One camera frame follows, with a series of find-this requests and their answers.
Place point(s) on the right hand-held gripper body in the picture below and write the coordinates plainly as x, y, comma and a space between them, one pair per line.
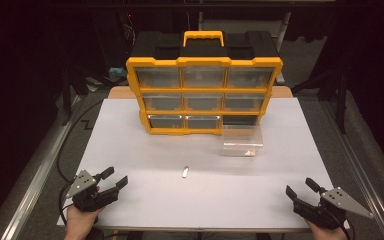
333, 206

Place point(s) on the teal object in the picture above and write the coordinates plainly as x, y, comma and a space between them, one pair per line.
117, 72

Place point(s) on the person's right hand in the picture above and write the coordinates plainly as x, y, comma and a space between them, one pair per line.
330, 235

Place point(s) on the small silver metal piece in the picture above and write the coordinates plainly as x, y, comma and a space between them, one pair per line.
185, 172

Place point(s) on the white board sheet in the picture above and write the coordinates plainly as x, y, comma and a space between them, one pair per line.
193, 200

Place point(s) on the set of clear cabinet drawers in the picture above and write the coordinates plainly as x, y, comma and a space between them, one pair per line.
201, 101

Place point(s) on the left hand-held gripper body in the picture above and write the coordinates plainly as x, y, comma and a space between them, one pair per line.
88, 200

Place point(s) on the clear plastic drawer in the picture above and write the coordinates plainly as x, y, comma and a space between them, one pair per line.
242, 141

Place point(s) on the person's left hand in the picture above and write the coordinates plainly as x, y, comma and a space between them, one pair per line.
80, 223

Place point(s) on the yellow black organizer cabinet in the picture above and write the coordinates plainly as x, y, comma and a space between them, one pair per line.
203, 60

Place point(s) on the aluminium frame rail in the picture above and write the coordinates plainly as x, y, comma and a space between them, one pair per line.
363, 166
30, 186

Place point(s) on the black metal stand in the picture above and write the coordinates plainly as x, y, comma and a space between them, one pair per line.
68, 96
341, 100

